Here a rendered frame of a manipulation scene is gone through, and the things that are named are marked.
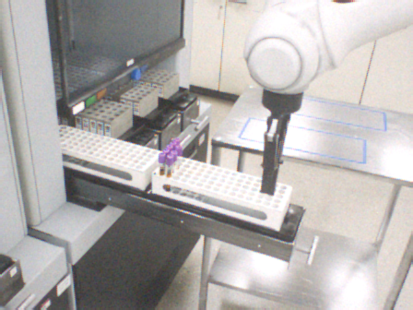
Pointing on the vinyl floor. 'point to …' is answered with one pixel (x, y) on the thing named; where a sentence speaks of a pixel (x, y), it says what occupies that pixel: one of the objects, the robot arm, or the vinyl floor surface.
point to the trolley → (360, 165)
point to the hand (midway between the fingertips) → (269, 178)
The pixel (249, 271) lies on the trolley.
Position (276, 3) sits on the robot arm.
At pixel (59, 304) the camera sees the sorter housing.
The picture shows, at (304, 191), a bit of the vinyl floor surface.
